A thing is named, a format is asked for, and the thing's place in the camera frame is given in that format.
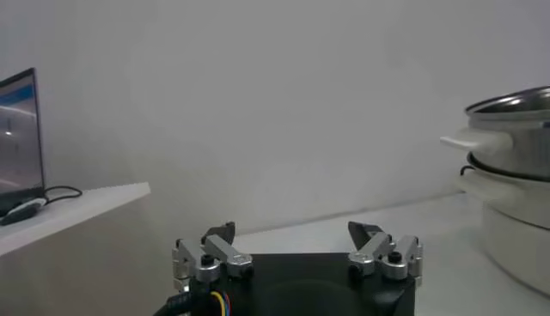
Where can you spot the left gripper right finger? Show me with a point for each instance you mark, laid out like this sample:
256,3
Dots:
378,249

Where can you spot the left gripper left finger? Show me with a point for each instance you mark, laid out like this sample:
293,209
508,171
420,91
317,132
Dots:
215,251

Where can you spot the perforated steel steamer basket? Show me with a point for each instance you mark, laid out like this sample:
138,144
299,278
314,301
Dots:
524,146

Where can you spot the white side table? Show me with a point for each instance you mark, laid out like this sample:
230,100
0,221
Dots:
94,202

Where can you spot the white electric cooking pot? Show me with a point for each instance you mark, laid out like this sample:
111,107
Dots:
515,240

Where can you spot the laptop screen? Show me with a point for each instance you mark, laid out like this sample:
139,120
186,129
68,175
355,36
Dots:
19,137

